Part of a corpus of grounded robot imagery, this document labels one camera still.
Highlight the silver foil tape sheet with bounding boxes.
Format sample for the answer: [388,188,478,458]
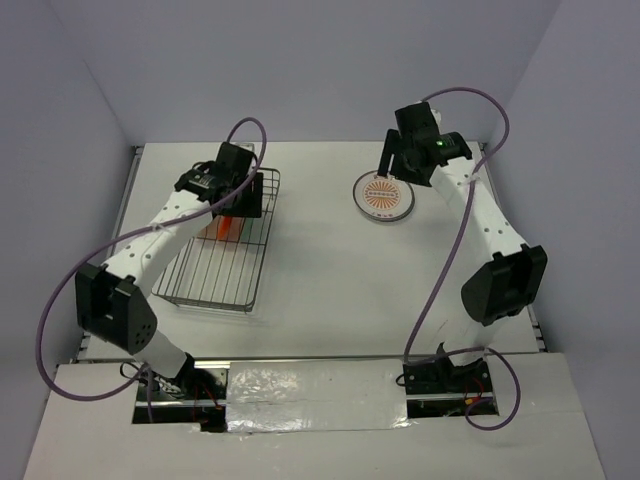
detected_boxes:
[226,359,409,434]

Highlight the green plate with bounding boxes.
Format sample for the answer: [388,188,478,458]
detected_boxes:
[239,218,256,243]

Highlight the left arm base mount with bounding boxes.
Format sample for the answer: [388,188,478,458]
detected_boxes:
[132,366,229,433]

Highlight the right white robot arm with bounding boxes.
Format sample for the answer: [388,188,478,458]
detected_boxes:
[378,102,548,391]

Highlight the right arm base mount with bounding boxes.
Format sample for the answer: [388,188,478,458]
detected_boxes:
[395,354,493,399]

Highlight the grey wire dish rack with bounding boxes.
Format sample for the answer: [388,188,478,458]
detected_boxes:
[152,168,281,313]

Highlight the cream plate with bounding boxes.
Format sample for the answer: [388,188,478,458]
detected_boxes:
[197,221,217,239]

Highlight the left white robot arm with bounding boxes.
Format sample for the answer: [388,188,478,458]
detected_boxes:
[74,142,258,399]

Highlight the orange sunburst plate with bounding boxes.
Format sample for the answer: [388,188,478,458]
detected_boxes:
[352,170,415,222]

